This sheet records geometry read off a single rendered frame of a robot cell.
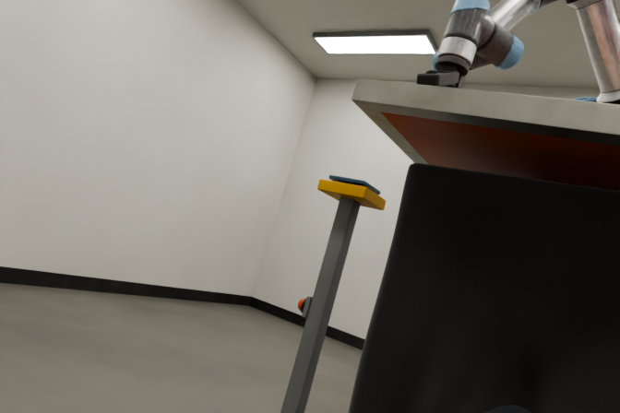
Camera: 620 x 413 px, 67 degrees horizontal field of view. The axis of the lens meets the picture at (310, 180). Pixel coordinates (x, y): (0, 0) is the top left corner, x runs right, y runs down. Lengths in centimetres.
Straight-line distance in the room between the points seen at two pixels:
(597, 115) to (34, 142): 357
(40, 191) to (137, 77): 119
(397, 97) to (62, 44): 338
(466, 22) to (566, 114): 48
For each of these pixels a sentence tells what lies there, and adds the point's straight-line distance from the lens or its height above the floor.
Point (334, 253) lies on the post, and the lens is 113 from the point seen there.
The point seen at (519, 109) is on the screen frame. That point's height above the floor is 102.
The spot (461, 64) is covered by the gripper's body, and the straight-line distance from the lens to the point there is 105.
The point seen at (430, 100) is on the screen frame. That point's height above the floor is 102.
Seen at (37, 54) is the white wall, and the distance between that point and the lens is 383.
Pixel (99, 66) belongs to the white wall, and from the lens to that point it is 405.
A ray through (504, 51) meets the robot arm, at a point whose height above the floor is 131.
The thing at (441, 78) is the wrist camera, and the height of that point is 116.
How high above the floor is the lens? 77
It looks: 9 degrees up
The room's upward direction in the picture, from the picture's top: 16 degrees clockwise
